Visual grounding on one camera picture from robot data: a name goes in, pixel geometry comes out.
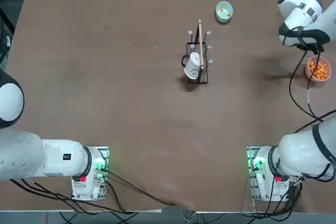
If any black base power cable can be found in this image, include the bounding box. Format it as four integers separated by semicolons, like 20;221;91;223
104;170;190;209

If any white mug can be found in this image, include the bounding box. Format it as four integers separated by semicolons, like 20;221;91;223
181;52;205;81

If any pink bowl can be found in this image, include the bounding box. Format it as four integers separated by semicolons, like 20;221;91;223
304;55;331;82

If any green bowl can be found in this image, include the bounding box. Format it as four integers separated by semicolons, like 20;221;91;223
215;1;234;23

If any black wire cup rack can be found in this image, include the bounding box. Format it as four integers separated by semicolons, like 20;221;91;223
182;18;214;85

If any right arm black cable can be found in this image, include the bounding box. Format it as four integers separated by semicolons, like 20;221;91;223
288;37;336;133

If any orange popcorn pile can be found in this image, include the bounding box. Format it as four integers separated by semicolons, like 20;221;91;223
309;60;330;80

